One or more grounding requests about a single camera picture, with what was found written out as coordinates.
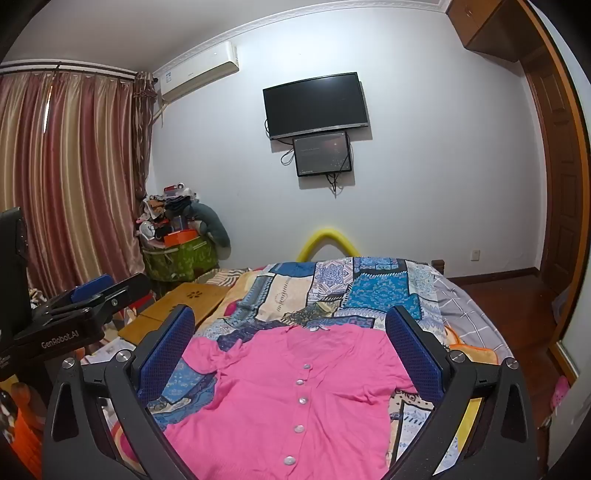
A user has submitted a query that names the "pink slipper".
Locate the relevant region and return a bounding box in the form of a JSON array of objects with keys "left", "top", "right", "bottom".
[{"left": 549, "top": 375, "right": 571, "bottom": 411}]

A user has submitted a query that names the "wooden lap desk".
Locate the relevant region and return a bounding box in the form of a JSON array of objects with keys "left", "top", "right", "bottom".
[{"left": 117, "top": 281, "right": 227, "bottom": 344}]

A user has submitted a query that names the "brown patterned side curtain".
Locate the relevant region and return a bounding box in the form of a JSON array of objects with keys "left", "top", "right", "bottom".
[{"left": 131, "top": 70, "right": 158, "bottom": 278}]

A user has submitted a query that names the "patchwork patterned blanket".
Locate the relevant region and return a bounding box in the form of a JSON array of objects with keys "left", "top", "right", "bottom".
[{"left": 148, "top": 256, "right": 462, "bottom": 480}]

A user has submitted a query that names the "grey checked bed sheet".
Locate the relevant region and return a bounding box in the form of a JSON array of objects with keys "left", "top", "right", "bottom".
[{"left": 429, "top": 270, "right": 515, "bottom": 361}]

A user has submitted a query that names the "striped pink gold curtain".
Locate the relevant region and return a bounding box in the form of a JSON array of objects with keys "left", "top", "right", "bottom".
[{"left": 0, "top": 69, "right": 148, "bottom": 301}]

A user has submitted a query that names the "black monitor cable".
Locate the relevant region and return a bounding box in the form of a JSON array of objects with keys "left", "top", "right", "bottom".
[{"left": 325, "top": 172, "right": 352, "bottom": 198}]

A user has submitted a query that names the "brown wooden door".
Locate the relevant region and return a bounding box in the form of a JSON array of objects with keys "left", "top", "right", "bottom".
[{"left": 522, "top": 41, "right": 591, "bottom": 296}]

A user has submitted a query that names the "orange yellow fleece blanket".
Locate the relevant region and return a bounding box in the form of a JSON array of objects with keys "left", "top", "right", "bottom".
[{"left": 445, "top": 325, "right": 502, "bottom": 462}]

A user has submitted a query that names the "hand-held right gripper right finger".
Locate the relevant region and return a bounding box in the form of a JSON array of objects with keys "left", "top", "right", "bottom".
[{"left": 385, "top": 305, "right": 541, "bottom": 480}]

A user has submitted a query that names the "small black wall monitor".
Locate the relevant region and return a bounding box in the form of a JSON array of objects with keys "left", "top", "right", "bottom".
[{"left": 292, "top": 130, "right": 354, "bottom": 178}]

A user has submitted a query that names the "curtain rod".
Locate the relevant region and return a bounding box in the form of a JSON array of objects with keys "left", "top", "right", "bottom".
[{"left": 0, "top": 60, "right": 139, "bottom": 80}]

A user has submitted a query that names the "yellow foam tube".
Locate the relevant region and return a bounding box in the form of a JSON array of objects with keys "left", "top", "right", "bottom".
[{"left": 295, "top": 226, "right": 361, "bottom": 261}]

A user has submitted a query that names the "white air conditioner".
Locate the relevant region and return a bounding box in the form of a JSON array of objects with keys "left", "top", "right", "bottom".
[{"left": 152, "top": 41, "right": 241, "bottom": 104}]

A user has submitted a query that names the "pink buttoned cardigan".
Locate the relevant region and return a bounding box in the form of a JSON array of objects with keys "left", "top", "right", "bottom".
[{"left": 117, "top": 323, "right": 419, "bottom": 480}]

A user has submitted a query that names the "striped cloth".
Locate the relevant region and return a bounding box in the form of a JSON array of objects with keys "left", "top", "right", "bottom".
[{"left": 198, "top": 268, "right": 252, "bottom": 285}]

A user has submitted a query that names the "orange box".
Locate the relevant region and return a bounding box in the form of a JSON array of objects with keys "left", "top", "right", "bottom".
[{"left": 164, "top": 229, "right": 197, "bottom": 247}]

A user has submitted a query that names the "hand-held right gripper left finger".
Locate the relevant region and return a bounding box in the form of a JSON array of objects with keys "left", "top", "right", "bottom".
[{"left": 41, "top": 305, "right": 197, "bottom": 480}]

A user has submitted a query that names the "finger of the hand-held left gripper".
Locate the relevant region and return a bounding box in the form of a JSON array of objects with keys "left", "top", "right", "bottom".
[
  {"left": 85, "top": 272, "right": 151, "bottom": 324},
  {"left": 32, "top": 274, "right": 116, "bottom": 319}
]

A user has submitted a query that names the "grey plush toy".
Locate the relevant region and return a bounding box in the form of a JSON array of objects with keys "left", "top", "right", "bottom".
[{"left": 187, "top": 200, "right": 232, "bottom": 247}]

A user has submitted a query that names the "orange plastic basket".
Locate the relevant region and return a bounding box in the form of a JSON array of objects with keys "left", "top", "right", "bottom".
[{"left": 9, "top": 383, "right": 47, "bottom": 477}]

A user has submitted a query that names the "brown wooden overhead cabinet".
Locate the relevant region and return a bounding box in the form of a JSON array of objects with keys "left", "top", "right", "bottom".
[{"left": 445, "top": 0, "right": 548, "bottom": 63}]

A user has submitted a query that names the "green patterned fabric bin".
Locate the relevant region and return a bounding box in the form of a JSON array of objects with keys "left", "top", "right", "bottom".
[{"left": 142, "top": 233, "right": 218, "bottom": 282}]

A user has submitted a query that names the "black wall television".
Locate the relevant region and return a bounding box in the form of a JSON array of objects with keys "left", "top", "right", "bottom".
[{"left": 262, "top": 71, "right": 371, "bottom": 140}]

